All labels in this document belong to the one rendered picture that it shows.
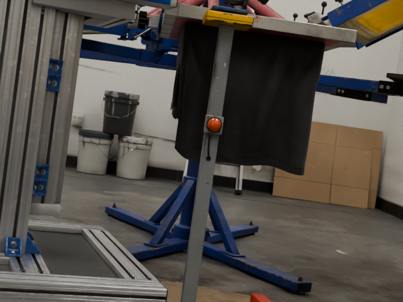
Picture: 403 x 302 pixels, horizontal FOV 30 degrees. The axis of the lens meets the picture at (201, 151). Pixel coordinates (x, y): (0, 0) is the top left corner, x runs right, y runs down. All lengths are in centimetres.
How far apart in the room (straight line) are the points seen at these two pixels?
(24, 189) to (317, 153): 522
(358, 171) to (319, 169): 37
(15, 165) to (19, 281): 38
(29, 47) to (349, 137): 539
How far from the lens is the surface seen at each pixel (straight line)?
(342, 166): 715
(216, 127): 203
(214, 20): 204
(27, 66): 208
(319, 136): 713
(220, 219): 355
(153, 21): 309
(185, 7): 228
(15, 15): 208
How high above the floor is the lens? 68
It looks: 3 degrees down
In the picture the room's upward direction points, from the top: 8 degrees clockwise
